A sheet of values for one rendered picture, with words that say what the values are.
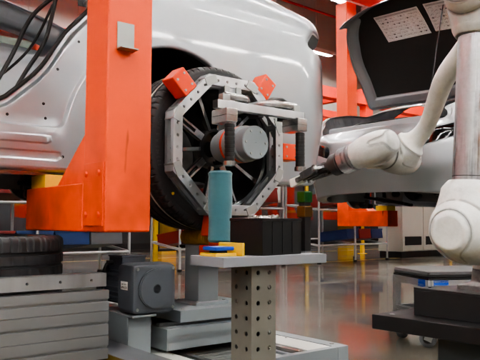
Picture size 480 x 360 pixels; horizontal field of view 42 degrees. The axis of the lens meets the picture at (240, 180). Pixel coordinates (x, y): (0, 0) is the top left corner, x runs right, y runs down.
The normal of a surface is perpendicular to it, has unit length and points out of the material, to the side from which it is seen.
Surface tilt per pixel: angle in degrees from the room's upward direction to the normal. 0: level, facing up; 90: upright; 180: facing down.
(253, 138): 90
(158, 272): 90
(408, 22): 143
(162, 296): 90
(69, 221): 90
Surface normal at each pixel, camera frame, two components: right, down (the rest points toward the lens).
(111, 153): 0.62, -0.05
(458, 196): -0.66, -0.31
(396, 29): -0.49, 0.75
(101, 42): -0.78, -0.04
